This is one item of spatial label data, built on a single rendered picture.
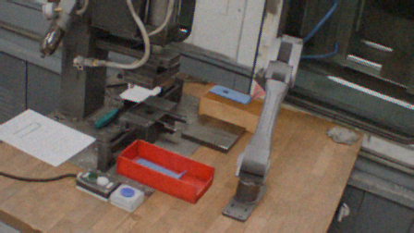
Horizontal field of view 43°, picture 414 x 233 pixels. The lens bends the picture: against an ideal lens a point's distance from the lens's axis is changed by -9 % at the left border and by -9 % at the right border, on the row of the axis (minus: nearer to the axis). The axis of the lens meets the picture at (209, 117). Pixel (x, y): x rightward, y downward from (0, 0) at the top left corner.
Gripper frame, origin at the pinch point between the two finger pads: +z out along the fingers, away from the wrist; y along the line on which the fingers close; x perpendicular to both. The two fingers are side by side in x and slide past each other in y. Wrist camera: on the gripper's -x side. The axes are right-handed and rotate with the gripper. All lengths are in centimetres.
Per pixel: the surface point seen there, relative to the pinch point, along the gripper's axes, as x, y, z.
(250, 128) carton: 5.5, -7.0, 5.6
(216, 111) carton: 5.5, 5.0, 10.7
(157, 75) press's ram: 35.5, 23.5, -1.0
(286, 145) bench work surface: 5.9, -19.3, 0.2
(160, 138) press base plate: 27.8, 10.9, 19.3
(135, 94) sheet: 15.3, 28.3, 23.7
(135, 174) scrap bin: 54, 7, 15
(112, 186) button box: 64, 9, 16
